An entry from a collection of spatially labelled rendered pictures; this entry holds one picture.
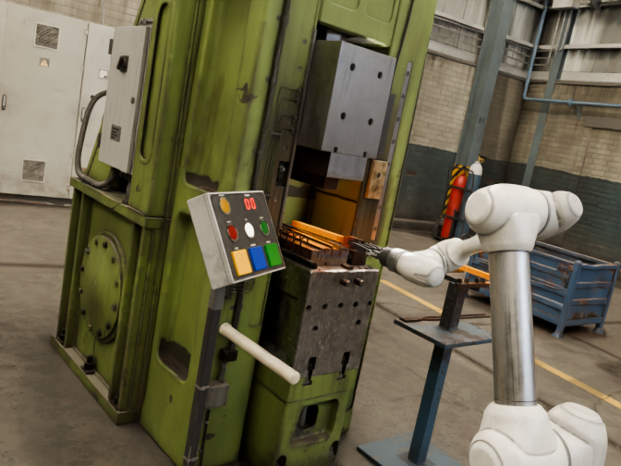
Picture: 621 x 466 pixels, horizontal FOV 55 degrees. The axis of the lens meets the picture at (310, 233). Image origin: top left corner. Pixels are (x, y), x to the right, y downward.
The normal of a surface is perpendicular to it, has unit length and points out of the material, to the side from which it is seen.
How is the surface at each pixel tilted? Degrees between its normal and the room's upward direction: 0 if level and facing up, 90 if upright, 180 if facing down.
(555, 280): 89
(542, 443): 65
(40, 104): 90
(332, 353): 90
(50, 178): 90
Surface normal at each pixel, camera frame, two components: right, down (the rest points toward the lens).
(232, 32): -0.75, -0.04
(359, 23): 0.63, 0.25
